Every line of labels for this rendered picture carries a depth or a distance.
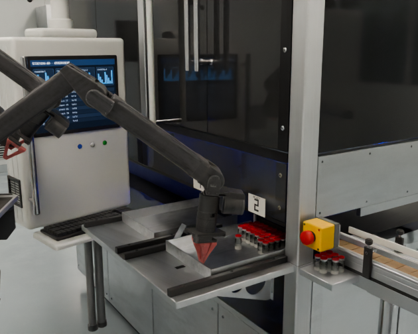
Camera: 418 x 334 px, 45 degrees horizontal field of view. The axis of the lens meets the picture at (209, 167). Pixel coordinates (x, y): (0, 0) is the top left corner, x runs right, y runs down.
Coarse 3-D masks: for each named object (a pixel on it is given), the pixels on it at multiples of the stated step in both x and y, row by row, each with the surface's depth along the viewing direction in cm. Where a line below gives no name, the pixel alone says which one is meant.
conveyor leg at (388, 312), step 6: (372, 294) 141; (384, 300) 138; (384, 306) 141; (390, 306) 140; (396, 306) 140; (384, 312) 141; (390, 312) 140; (396, 312) 141; (384, 318) 141; (390, 318) 141; (396, 318) 141; (378, 324) 144; (384, 324) 142; (390, 324) 141; (396, 324) 142; (378, 330) 144; (384, 330) 142; (390, 330) 142
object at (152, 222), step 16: (144, 208) 191; (160, 208) 195; (176, 208) 200; (192, 208) 202; (128, 224) 183; (144, 224) 184; (160, 224) 184; (176, 224) 184; (192, 224) 174; (224, 224) 181
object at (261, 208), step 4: (248, 196) 163; (252, 196) 161; (256, 196) 159; (248, 200) 163; (252, 200) 162; (260, 200) 158; (264, 200) 156; (248, 204) 164; (252, 204) 162; (260, 204) 158; (264, 204) 157; (248, 208) 164; (252, 208) 162; (256, 208) 160; (260, 208) 159; (264, 208) 157; (252, 212) 162; (256, 212) 161; (260, 212) 159; (264, 212) 157; (264, 216) 157
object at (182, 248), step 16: (240, 224) 174; (176, 240) 161; (224, 240) 168; (176, 256) 154; (192, 256) 155; (208, 256) 155; (224, 256) 155; (240, 256) 155; (256, 256) 146; (272, 256) 150; (208, 272) 139
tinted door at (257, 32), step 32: (224, 0) 162; (256, 0) 149; (224, 32) 164; (256, 32) 151; (224, 64) 167; (256, 64) 153; (224, 96) 169; (256, 96) 155; (224, 128) 171; (256, 128) 157
